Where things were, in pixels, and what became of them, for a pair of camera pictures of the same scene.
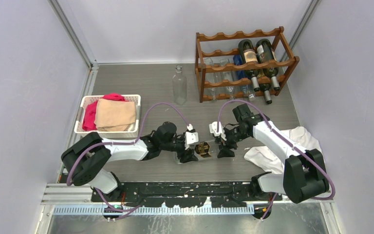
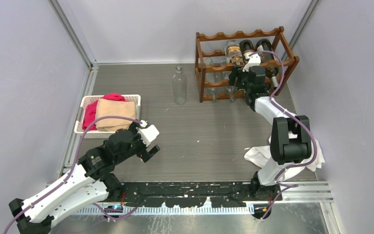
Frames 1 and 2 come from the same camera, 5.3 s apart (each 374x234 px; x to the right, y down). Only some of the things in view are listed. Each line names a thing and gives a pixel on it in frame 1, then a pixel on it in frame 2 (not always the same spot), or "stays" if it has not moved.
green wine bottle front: [265, 53] stays
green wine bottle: [248, 55] stays
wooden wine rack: [236, 65] stays
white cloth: [267, 158] stays
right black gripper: [228, 142] → [241, 74]
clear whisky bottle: [203, 151] → [233, 53]
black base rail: [174, 194] stays
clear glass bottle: [212, 77] stays
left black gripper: [184, 156] → [143, 153]
